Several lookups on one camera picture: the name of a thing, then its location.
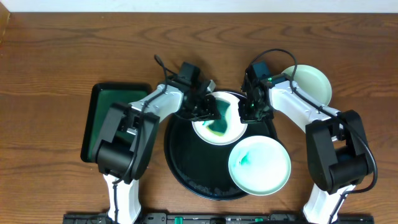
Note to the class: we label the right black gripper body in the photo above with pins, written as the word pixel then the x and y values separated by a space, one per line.
pixel 254 112

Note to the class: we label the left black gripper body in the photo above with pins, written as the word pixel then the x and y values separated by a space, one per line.
pixel 204 109

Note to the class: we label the green scrubbing sponge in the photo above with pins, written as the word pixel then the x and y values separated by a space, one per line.
pixel 219 126

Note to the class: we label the white plate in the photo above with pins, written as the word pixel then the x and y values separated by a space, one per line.
pixel 235 129

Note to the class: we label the light green plate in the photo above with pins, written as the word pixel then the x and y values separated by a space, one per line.
pixel 259 165
pixel 313 81

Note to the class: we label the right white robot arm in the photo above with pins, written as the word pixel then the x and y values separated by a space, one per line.
pixel 338 155

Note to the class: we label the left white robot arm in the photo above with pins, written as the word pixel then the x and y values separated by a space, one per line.
pixel 122 126

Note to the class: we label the round black tray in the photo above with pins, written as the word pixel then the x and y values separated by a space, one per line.
pixel 200 167

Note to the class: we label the rectangular dark green tray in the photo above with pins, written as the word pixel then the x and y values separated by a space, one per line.
pixel 103 95

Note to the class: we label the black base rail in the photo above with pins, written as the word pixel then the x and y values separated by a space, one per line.
pixel 163 218

